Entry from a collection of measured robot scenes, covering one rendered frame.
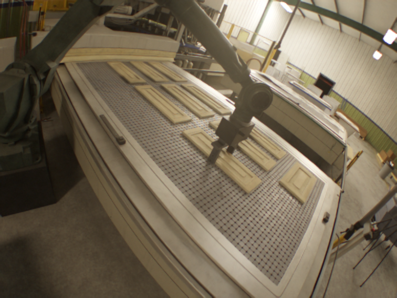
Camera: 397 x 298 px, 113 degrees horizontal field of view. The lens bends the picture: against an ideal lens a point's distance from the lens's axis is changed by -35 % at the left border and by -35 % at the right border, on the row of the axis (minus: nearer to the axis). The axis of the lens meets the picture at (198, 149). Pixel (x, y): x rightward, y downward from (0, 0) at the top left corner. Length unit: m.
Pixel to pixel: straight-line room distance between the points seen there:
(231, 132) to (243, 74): 0.35
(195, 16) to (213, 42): 0.16
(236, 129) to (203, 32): 0.56
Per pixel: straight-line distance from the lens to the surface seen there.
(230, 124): 1.18
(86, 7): 1.31
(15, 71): 1.50
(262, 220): 1.20
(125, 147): 1.23
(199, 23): 1.00
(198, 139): 1.47
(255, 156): 1.62
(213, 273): 0.94
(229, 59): 1.05
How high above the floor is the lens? 1.66
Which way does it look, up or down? 35 degrees down
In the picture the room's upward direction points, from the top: 24 degrees clockwise
